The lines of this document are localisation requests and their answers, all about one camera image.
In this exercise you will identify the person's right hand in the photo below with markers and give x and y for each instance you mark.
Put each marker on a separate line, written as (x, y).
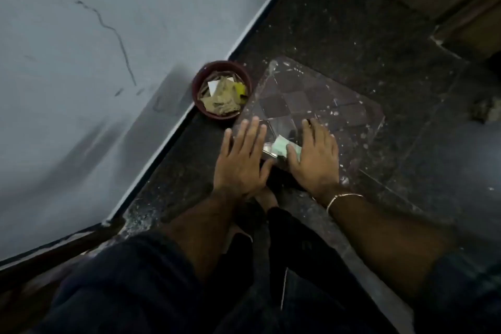
(317, 161)

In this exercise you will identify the person's left hand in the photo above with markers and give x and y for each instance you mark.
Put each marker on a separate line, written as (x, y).
(238, 165)

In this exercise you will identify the green cleaning cloth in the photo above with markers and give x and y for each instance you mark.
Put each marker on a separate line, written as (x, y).
(282, 146)

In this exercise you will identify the person's left forearm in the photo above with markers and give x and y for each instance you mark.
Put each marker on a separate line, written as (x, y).
(203, 232)

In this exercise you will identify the person's right forearm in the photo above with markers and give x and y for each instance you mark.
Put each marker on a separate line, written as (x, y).
(383, 243)

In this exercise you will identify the person's bare foot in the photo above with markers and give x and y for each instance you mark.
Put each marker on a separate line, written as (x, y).
(268, 198)

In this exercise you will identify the maroon round bowl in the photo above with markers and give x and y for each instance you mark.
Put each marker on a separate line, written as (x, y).
(199, 75)

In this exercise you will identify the dark trousers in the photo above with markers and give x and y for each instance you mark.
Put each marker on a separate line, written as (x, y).
(313, 275)

